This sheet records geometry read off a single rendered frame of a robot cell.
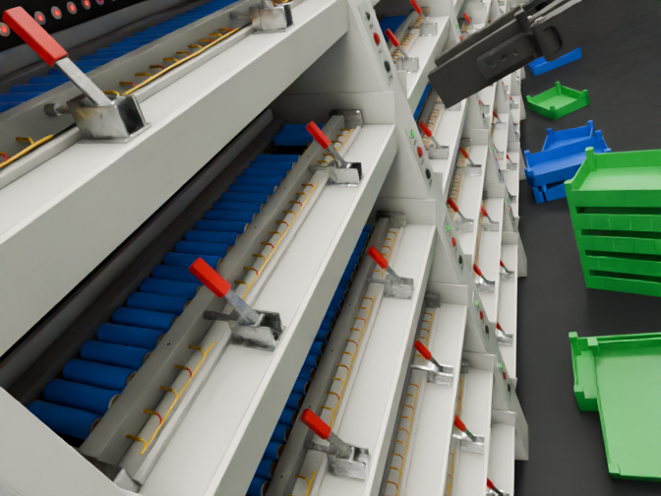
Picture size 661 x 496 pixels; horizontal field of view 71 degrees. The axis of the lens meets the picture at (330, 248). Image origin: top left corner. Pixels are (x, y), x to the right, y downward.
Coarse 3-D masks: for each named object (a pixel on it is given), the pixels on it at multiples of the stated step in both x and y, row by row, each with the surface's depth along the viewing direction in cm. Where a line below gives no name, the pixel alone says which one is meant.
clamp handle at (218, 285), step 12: (192, 264) 36; (204, 264) 37; (204, 276) 36; (216, 276) 37; (216, 288) 37; (228, 288) 37; (228, 300) 37; (240, 300) 38; (240, 312) 38; (252, 312) 38; (252, 324) 38
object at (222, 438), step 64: (256, 128) 69; (384, 128) 71; (192, 192) 56; (128, 256) 47; (320, 256) 48; (64, 320) 40; (320, 320) 46; (0, 384) 35; (192, 384) 37; (256, 384) 36; (128, 448) 33; (192, 448) 32; (256, 448) 35
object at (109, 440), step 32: (352, 128) 70; (320, 160) 62; (288, 192) 55; (256, 224) 50; (256, 256) 47; (192, 320) 39; (160, 352) 37; (192, 352) 39; (128, 384) 35; (160, 384) 36; (128, 416) 32; (160, 416) 34; (96, 448) 31
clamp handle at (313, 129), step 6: (306, 126) 56; (312, 126) 56; (312, 132) 56; (318, 132) 56; (318, 138) 56; (324, 138) 57; (324, 144) 57; (330, 150) 57; (336, 156) 57; (342, 162) 58
